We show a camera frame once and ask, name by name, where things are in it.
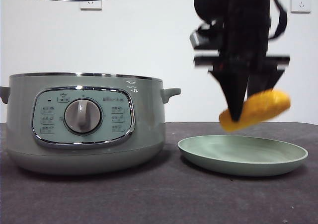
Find yellow corn cob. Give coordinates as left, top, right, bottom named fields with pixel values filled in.
left=218, top=88, right=292, bottom=132

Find pale green round plate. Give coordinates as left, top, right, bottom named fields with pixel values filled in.
left=177, top=134, right=309, bottom=177

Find pale green electric steamer pot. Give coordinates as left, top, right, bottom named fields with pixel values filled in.
left=0, top=72, right=181, bottom=176

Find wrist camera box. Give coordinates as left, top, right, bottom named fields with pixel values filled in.
left=190, top=22, right=226, bottom=52

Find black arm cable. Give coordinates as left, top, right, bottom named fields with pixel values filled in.
left=269, top=0, right=288, bottom=40

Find white wall socket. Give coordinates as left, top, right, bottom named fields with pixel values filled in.
left=79, top=0, right=103, bottom=11
left=290, top=0, right=312, bottom=13

